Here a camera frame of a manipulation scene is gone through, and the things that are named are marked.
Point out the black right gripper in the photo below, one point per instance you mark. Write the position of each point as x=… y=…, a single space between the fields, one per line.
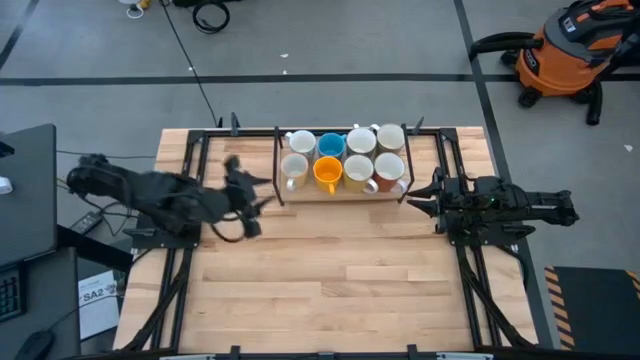
x=457 y=202

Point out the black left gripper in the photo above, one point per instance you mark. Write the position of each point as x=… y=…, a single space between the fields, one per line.
x=242 y=195

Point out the white mug yellow pattern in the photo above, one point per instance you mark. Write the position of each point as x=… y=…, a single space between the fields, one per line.
x=294 y=167

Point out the red-orange mug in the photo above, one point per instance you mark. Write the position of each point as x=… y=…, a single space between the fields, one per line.
x=389 y=167

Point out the plain yellow mug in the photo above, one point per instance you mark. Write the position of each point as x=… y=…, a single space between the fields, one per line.
x=327 y=171

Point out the light blue mug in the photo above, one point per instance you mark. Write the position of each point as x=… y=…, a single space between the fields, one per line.
x=331 y=146

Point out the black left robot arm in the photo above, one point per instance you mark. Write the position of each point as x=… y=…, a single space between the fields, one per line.
x=165 y=197

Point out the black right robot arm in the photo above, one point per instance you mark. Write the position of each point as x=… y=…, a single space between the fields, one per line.
x=540 y=207

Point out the black-framed wooden mug rack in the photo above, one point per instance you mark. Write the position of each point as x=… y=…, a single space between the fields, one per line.
x=345 y=196

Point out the black power adapter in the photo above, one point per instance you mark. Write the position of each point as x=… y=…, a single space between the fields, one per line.
x=86 y=222

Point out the orange shop vacuum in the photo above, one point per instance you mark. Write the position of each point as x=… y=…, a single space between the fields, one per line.
x=560 y=60

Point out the black hazard-striped floor mat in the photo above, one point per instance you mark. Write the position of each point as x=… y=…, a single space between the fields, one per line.
x=595 y=305

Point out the white printed paper sheet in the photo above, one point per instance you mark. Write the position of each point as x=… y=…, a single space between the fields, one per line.
x=97 y=310

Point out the black desk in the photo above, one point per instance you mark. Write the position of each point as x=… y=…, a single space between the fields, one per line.
x=27 y=200

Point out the grey desk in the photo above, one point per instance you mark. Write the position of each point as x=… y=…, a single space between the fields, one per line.
x=50 y=300

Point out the small white desk object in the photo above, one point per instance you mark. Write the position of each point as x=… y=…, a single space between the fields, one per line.
x=5 y=185

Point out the black keyboard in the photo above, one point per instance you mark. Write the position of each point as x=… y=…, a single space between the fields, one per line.
x=10 y=292

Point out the black computer mouse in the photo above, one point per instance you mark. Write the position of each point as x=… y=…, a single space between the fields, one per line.
x=35 y=346

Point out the black aluminium table frame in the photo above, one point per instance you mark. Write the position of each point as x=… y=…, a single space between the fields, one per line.
x=250 y=133

